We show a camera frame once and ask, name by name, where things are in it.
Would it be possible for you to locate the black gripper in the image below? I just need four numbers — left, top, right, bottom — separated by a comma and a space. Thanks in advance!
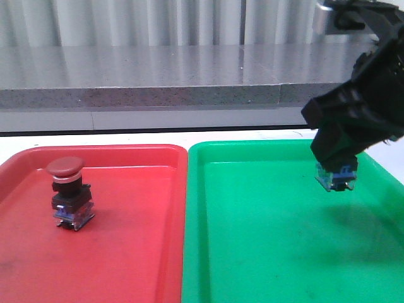
302, 25, 403, 172

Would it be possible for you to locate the green mushroom push button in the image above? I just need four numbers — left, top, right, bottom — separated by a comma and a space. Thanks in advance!
316, 156, 359, 192

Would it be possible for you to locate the red mushroom push button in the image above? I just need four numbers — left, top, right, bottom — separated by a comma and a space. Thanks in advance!
46, 157, 95, 232

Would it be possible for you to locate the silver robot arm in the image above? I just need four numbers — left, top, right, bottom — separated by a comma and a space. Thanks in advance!
301, 1, 403, 172

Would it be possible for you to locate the green plastic tray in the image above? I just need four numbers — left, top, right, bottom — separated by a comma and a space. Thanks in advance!
182, 140, 403, 302

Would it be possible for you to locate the red plastic tray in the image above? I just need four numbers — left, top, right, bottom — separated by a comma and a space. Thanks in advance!
1, 145, 187, 302

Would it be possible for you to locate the grey speckled stone platform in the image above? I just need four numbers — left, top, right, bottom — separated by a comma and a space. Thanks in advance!
1, 42, 372, 133

